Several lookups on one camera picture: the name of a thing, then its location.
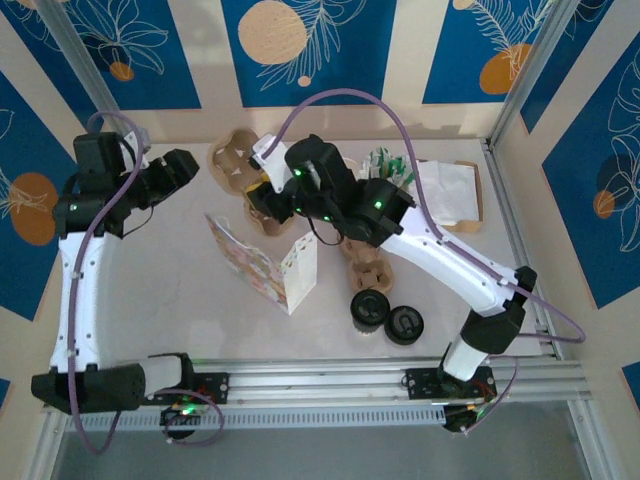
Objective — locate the white patterned paper gift bag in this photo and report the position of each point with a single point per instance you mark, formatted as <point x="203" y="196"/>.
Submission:
<point x="300" y="270"/>

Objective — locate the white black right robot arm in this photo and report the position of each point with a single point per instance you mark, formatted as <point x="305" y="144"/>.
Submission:
<point x="450" y="260"/>

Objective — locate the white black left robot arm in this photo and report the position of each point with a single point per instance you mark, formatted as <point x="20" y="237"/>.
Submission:
<point x="82" y="300"/>

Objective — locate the green white stick packet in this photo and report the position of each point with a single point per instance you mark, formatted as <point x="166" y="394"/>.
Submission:
<point x="398" y="167"/>
<point x="410" y="176"/>
<point x="380" y="155"/>
<point x="369" y="165"/>

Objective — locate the brown cardboard cup carrier stack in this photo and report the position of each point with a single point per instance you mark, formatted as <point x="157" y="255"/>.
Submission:
<point x="370" y="272"/>

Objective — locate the wooden napkin tray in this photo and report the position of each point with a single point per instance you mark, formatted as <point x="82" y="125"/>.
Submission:
<point x="467" y="227"/>

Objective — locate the black controller box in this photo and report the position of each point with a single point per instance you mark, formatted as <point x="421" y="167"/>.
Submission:
<point x="457" y="420"/>
<point x="177" y="420"/>

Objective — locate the aluminium frame post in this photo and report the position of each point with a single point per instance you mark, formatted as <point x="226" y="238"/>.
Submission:
<point x="90" y="75"/>
<point x="530" y="70"/>

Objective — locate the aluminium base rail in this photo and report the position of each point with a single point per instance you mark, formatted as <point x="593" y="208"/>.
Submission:
<point x="310" y="380"/>

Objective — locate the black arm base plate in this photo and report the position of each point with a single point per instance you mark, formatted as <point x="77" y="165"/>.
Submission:
<point x="215" y="387"/>
<point x="420" y="385"/>

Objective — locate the aluminium side rail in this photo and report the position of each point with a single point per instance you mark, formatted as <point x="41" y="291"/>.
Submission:
<point x="515" y="230"/>

